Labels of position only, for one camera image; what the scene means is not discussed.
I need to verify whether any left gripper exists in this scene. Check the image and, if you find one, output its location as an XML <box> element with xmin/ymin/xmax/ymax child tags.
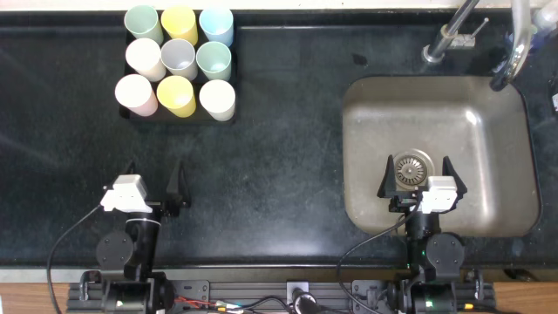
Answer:
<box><xmin>123</xmin><ymin>160</ymin><xmax>192</xmax><ymax>218</ymax></box>

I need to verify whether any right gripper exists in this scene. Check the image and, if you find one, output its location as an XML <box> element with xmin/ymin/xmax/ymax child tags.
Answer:
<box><xmin>377</xmin><ymin>154</ymin><xmax>468</xmax><ymax>214</ymax></box>

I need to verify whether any yellow cup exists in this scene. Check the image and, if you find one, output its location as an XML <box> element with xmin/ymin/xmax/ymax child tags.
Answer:
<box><xmin>156</xmin><ymin>75</ymin><xmax>197</xmax><ymax>119</ymax></box>
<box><xmin>160</xmin><ymin>4</ymin><xmax>199</xmax><ymax>47</ymax></box>

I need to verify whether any white cup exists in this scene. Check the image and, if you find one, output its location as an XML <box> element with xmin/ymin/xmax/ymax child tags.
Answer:
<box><xmin>198</xmin><ymin>78</ymin><xmax>237</xmax><ymax>122</ymax></box>
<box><xmin>125</xmin><ymin>38</ymin><xmax>167</xmax><ymax>83</ymax></box>

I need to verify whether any steel sink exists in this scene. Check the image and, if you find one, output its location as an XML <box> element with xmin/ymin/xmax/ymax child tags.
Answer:
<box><xmin>341</xmin><ymin>74</ymin><xmax>542</xmax><ymax>239</ymax></box>

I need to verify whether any pink cup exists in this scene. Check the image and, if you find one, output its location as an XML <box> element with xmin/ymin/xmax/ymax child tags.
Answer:
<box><xmin>113</xmin><ymin>73</ymin><xmax>159</xmax><ymax>118</ymax></box>

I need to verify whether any grey cup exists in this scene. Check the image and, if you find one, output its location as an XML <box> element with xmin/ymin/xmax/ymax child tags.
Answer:
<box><xmin>160</xmin><ymin>38</ymin><xmax>199</xmax><ymax>82</ymax></box>

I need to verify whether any steel tap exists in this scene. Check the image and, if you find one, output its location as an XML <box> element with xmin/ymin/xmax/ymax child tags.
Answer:
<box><xmin>420</xmin><ymin>0</ymin><xmax>540</xmax><ymax>92</ymax></box>

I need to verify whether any green cup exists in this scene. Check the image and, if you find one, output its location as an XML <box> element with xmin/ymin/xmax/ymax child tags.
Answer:
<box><xmin>195</xmin><ymin>40</ymin><xmax>233</xmax><ymax>82</ymax></box>
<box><xmin>123</xmin><ymin>3</ymin><xmax>165</xmax><ymax>45</ymax></box>

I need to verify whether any black tray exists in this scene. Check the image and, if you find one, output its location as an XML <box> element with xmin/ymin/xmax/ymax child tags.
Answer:
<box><xmin>118</xmin><ymin>8</ymin><xmax>239</xmax><ymax>124</ymax></box>

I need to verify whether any blue cup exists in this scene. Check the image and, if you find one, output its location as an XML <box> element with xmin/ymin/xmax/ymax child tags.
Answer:
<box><xmin>198</xmin><ymin>5</ymin><xmax>235</xmax><ymax>48</ymax></box>

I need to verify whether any blue soap bottle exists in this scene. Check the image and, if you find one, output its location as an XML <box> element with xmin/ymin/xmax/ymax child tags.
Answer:
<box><xmin>504</xmin><ymin>2</ymin><xmax>558</xmax><ymax>51</ymax></box>

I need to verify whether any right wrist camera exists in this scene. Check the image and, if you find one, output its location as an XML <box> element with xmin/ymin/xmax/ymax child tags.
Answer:
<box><xmin>420</xmin><ymin>175</ymin><xmax>459</xmax><ymax>215</ymax></box>

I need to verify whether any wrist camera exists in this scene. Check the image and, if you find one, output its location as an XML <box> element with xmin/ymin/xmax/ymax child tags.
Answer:
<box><xmin>99</xmin><ymin>174</ymin><xmax>153</xmax><ymax>214</ymax></box>
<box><xmin>420</xmin><ymin>175</ymin><xmax>459</xmax><ymax>215</ymax></box>

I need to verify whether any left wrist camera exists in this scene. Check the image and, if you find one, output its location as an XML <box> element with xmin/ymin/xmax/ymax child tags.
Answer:
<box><xmin>99</xmin><ymin>174</ymin><xmax>153</xmax><ymax>214</ymax></box>

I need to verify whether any mounting rail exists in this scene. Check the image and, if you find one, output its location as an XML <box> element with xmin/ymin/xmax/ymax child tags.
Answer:
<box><xmin>67</xmin><ymin>270</ymin><xmax>496</xmax><ymax>314</ymax></box>

